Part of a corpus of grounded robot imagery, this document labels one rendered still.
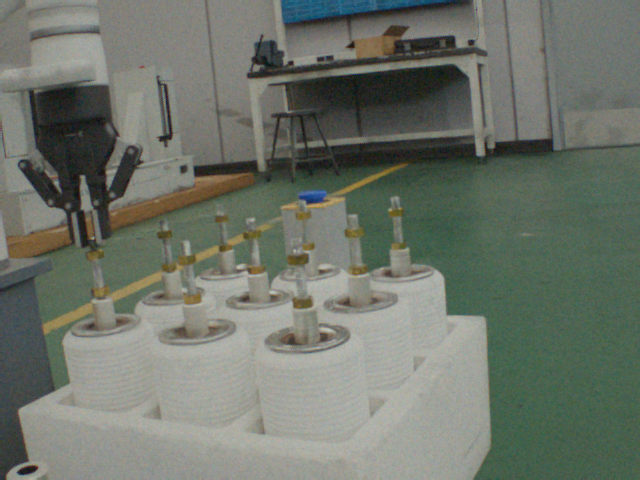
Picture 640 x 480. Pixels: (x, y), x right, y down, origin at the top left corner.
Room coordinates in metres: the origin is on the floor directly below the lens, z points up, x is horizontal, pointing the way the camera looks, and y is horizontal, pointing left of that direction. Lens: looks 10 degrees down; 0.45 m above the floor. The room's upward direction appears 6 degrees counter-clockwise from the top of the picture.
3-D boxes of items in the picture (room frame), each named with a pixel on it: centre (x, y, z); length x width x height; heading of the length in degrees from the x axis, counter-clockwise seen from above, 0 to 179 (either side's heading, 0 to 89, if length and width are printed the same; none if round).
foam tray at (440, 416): (0.79, 0.08, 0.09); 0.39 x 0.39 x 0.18; 63
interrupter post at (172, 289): (0.84, 0.18, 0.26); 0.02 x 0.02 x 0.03
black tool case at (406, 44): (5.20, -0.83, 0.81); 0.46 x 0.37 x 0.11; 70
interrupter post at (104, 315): (0.73, 0.24, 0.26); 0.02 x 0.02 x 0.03
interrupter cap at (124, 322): (0.73, 0.24, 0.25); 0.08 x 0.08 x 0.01
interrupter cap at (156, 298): (0.84, 0.18, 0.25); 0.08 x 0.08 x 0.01
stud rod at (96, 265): (0.73, 0.24, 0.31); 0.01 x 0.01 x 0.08; 8
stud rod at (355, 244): (0.73, -0.03, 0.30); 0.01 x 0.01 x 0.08; 79
